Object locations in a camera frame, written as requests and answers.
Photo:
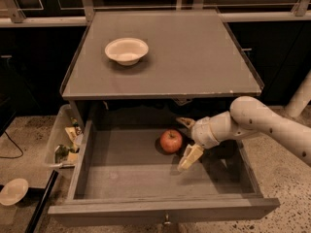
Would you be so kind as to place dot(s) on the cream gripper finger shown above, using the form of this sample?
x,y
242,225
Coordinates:
x,y
191,154
186,121

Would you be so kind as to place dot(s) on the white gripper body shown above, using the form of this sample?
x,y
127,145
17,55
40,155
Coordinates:
x,y
202,132

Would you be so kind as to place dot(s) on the red apple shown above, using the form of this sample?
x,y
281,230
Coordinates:
x,y
171,140

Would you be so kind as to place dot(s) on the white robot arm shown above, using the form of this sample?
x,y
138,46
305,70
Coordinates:
x,y
246,117

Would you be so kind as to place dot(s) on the grey cabinet counter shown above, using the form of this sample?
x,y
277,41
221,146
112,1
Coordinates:
x,y
192,54

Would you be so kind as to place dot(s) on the grey open top drawer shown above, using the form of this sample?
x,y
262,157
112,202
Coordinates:
x,y
122,177

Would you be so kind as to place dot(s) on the white bowl on counter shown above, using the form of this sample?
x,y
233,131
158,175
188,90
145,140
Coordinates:
x,y
126,51

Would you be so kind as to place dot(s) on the clear plastic bin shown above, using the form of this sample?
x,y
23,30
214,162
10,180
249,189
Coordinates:
x,y
64,143

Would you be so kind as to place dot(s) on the white plate on floor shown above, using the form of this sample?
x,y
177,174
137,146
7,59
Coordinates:
x,y
13,191

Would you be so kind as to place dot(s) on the metal drawer handle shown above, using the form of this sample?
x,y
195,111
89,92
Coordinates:
x,y
166,220

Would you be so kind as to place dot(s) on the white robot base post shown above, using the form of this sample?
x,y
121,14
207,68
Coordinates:
x,y
301,98

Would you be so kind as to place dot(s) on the white railing frame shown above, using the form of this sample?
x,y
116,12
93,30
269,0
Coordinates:
x,y
54,12

